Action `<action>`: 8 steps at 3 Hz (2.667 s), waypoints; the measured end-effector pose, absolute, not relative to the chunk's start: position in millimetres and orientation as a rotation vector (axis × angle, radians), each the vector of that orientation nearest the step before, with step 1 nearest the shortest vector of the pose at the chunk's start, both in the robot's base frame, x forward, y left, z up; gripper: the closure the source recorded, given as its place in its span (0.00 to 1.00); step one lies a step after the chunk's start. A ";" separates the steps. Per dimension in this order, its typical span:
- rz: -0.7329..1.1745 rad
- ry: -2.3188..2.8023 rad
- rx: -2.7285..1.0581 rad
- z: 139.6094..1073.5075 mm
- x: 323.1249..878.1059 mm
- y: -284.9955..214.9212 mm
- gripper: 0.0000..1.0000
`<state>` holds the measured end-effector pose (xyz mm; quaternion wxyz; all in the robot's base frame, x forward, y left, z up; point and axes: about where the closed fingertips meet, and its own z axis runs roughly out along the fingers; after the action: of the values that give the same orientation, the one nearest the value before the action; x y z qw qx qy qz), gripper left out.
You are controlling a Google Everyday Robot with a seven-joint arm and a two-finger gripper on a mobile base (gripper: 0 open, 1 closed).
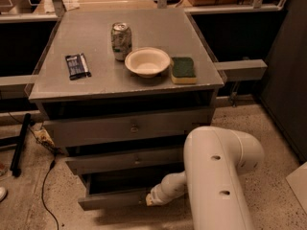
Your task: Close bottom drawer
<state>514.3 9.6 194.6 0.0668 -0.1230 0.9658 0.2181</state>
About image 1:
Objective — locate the white paper bowl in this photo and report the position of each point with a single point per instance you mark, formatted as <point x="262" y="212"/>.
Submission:
<point x="147" y="62"/>

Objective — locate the green yellow sponge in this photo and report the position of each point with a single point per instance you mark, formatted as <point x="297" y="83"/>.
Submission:
<point x="182" y="71"/>

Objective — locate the white shoe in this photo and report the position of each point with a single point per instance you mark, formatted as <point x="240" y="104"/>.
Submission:
<point x="3" y="193"/>

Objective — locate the grey rail beam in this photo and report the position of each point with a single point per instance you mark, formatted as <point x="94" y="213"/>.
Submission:
<point x="16" y="87"/>
<point x="242" y="70"/>

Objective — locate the white board corner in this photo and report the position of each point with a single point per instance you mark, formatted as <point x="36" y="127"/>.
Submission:
<point x="298" y="183"/>

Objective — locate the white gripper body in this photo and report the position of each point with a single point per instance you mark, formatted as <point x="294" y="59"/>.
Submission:
<point x="157" y="195"/>

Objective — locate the white power strip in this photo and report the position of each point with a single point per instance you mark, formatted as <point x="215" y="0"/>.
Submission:
<point x="44" y="137"/>

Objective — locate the black pole on floor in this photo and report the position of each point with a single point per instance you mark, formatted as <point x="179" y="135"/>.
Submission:
<point x="16" y="171"/>

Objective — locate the grey middle drawer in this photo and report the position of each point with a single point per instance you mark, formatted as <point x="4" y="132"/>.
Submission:
<point x="123" y="160"/>

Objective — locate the grey drawer cabinet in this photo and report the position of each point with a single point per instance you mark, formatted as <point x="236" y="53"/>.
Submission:
<point x="112" y="89"/>

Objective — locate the grey rail beam right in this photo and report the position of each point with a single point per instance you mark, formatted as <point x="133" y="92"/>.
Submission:
<point x="242" y="70"/>

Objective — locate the grey rail beam left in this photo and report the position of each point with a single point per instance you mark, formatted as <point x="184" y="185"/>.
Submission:
<point x="16" y="87"/>

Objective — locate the white paper on counter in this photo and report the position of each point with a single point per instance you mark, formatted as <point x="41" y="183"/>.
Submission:
<point x="71" y="4"/>

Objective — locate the dark blue snack packet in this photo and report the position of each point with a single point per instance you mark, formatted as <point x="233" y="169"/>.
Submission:
<point x="77" y="66"/>

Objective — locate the grey top drawer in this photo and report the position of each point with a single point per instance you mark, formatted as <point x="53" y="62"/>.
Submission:
<point x="98" y="130"/>

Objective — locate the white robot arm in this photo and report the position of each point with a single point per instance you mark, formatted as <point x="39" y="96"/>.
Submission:
<point x="214" y="158"/>

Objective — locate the grey drawer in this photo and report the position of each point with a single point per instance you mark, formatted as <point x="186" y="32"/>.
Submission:
<point x="98" y="130"/>
<point x="123" y="188"/>
<point x="123" y="160"/>

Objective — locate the crushed green soda can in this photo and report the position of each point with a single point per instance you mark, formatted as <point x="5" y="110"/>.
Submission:
<point x="121" y="42"/>

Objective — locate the grey bottom drawer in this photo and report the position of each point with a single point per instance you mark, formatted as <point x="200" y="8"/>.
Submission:
<point x="123" y="188"/>

